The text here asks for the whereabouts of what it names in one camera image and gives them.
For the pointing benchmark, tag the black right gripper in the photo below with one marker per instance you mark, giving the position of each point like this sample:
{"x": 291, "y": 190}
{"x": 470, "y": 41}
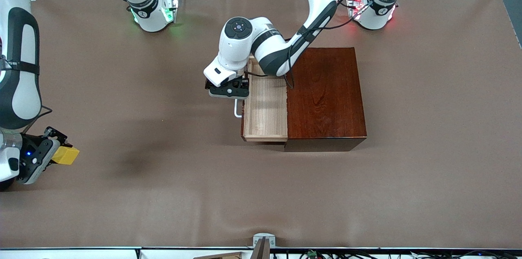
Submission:
{"x": 36, "y": 153}

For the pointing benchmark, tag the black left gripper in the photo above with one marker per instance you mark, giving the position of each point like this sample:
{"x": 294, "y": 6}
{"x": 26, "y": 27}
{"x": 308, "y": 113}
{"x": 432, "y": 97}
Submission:
{"x": 207, "y": 85}

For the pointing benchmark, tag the yellow block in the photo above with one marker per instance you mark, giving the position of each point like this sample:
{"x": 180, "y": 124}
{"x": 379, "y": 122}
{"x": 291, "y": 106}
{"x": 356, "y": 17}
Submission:
{"x": 67, "y": 156}

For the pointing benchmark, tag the wooden drawer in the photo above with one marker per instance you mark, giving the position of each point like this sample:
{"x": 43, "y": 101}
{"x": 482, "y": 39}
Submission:
{"x": 265, "y": 108}

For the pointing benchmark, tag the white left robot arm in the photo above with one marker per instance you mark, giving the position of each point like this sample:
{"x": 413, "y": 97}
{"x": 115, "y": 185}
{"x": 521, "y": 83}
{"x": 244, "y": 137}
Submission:
{"x": 236, "y": 47}

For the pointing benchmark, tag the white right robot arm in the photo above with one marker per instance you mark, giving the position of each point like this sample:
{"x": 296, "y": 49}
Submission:
{"x": 20, "y": 87}

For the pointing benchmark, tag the dark red wooden cabinet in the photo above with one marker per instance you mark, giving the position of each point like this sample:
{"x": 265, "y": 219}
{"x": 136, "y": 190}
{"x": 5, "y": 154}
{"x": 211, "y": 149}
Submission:
{"x": 326, "y": 96}

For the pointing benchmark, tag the brown table cloth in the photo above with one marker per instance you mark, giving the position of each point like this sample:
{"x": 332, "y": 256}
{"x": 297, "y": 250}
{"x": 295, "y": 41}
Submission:
{"x": 163, "y": 193}

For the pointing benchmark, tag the light wooden board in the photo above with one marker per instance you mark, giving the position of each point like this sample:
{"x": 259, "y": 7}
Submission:
{"x": 222, "y": 256}

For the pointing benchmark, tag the green terminal connector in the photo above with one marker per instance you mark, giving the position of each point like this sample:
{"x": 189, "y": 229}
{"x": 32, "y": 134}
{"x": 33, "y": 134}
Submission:
{"x": 312, "y": 254}

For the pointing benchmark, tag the white table edge rail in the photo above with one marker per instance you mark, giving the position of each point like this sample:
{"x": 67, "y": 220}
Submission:
{"x": 81, "y": 254}

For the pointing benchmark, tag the grey metal bracket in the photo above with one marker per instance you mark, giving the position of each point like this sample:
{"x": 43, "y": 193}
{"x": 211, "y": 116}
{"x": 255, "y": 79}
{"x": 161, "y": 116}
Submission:
{"x": 264, "y": 237}

